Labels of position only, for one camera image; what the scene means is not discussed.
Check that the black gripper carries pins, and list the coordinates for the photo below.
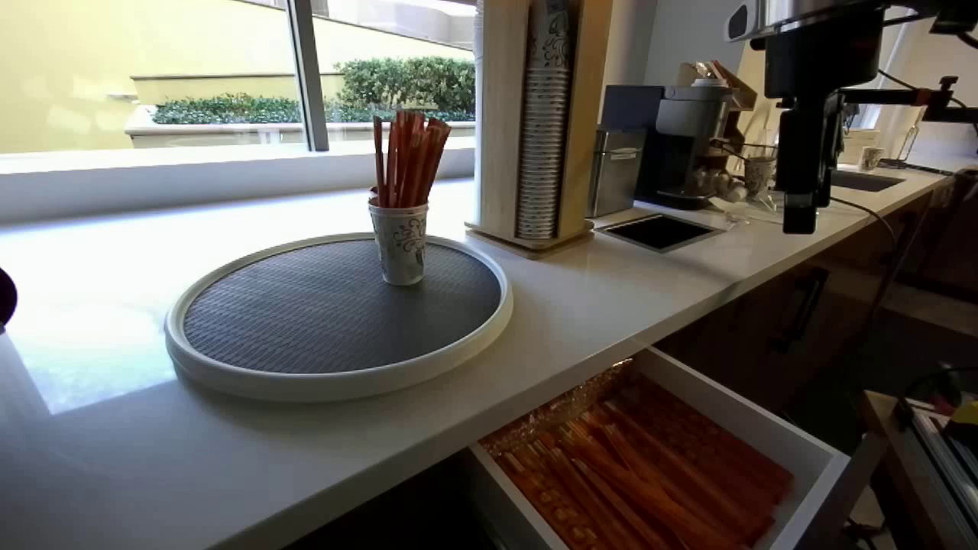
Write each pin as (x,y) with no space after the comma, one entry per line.
(807,157)

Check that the orange chopstick pack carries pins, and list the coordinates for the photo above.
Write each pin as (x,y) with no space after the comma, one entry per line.
(428,154)
(380,159)
(401,154)

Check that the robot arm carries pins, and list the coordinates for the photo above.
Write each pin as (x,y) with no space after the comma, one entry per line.
(819,59)

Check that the open white drawer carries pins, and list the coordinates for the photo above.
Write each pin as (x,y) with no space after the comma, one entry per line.
(811,461)

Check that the orange chopstick packs in drawer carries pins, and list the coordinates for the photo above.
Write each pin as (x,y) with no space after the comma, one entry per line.
(626,466)

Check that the orange chopstick pack in cup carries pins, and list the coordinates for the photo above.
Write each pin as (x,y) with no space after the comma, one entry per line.
(428,154)
(380,159)

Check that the black coffee machine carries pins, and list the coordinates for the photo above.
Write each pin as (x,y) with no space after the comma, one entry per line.
(651,144)

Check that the black countertop inset bin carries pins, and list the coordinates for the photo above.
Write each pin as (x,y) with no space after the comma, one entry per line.
(657,233)

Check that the dark wooden cabinet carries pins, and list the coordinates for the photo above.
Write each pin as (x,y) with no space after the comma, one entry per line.
(878,309)

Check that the wooden paper cup dispenser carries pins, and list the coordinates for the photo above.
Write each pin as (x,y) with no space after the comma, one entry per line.
(501,39)

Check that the patterned paper cup holder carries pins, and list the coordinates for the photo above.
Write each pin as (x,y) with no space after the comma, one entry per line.
(401,241)

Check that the round white grey turntable tray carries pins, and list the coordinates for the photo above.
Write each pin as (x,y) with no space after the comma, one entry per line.
(313,323)

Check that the robot base cart frame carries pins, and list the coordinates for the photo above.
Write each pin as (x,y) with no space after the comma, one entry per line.
(926,475)

